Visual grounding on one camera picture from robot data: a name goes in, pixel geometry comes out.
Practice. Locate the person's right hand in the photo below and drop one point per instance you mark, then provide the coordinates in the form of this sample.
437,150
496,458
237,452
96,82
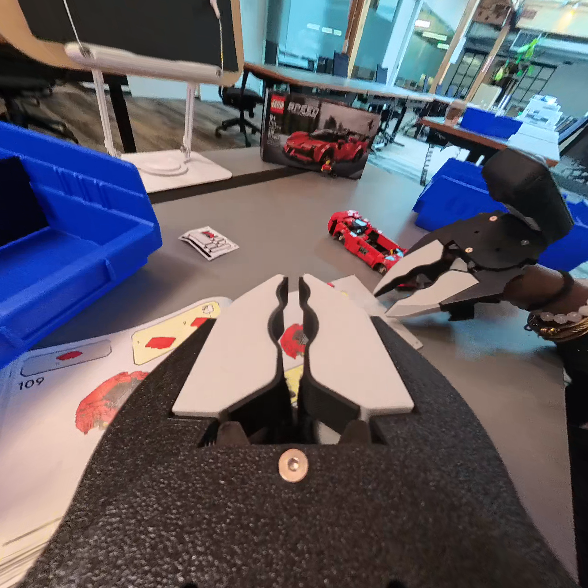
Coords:
535,287

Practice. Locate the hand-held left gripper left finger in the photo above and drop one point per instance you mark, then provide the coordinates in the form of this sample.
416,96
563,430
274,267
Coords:
234,363

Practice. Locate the stack of white boxes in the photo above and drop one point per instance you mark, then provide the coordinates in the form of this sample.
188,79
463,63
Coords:
542,115

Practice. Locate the gold bangles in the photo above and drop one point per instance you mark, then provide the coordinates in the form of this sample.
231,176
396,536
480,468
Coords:
565,333

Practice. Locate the lego set box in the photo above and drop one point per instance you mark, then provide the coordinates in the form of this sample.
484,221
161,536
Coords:
340,138

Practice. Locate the red lego car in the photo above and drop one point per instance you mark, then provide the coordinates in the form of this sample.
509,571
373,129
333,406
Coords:
363,239

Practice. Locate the lego sticker sheet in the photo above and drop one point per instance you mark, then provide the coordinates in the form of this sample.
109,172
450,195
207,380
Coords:
209,243

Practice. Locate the raised wooden desk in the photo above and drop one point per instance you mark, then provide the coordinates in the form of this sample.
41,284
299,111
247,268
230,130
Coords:
138,27

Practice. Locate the blue plastic bin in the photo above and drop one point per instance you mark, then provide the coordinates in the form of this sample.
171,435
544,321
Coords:
450,202
491,123
92,239

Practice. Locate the person's right forearm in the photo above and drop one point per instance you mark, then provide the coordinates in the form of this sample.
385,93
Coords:
579,459

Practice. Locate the long wooden table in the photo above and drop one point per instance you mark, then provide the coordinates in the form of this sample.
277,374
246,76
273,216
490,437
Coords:
321,81

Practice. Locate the lego instruction booklet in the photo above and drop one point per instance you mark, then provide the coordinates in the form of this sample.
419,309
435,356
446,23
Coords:
46,413

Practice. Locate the black office chair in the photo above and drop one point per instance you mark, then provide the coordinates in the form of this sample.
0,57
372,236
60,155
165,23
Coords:
27,92
239,99

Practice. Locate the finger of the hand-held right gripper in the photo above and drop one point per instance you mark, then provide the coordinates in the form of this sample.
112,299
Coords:
413,262
441,291

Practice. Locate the wooden side table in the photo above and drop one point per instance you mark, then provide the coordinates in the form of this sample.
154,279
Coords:
459,133

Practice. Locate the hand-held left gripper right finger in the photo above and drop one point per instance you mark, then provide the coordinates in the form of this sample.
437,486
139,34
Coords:
358,363

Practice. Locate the white desk lamp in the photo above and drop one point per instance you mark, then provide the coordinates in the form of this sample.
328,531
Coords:
174,170

